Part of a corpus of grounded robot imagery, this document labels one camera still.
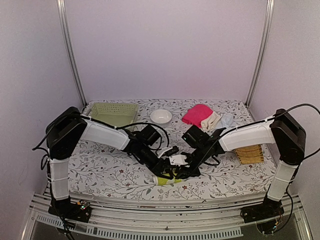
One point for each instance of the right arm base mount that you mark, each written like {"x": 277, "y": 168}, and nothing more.
{"x": 265, "y": 210}

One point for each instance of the aluminium frame post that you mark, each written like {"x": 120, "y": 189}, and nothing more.
{"x": 268, "y": 17}
{"x": 62, "y": 13}

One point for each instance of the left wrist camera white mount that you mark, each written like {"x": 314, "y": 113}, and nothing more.
{"x": 167, "y": 151}

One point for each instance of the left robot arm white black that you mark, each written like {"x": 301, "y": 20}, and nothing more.
{"x": 64, "y": 133}

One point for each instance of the yellow woven bamboo tray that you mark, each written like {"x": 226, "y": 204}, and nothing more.
{"x": 250, "y": 154}

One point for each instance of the green plastic basket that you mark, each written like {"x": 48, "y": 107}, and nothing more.
{"x": 115, "y": 114}

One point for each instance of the pink towel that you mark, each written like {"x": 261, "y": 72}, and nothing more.
{"x": 197, "y": 114}

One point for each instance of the light blue towel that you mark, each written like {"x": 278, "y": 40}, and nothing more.
{"x": 226, "y": 121}

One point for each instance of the cream white towel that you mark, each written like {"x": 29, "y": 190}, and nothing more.
{"x": 210, "y": 122}

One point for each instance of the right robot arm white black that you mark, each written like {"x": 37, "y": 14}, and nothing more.
{"x": 281, "y": 130}

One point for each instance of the white ceramic bowl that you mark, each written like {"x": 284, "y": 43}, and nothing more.
{"x": 161, "y": 117}

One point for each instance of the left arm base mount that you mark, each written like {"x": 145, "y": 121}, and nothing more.
{"x": 65, "y": 209}

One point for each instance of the green crocodile pattern towel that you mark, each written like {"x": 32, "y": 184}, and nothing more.
{"x": 160, "y": 181}

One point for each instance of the aluminium front rail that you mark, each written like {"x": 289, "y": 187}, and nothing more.
{"x": 204, "y": 219}

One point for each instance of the right aluminium frame post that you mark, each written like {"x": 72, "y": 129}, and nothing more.
{"x": 268, "y": 17}

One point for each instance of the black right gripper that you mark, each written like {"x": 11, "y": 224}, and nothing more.
{"x": 187, "y": 173}

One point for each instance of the left aluminium frame post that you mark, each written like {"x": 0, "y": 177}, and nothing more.
{"x": 62, "y": 13}

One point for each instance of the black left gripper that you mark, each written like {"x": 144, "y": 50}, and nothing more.
{"x": 162, "y": 166}

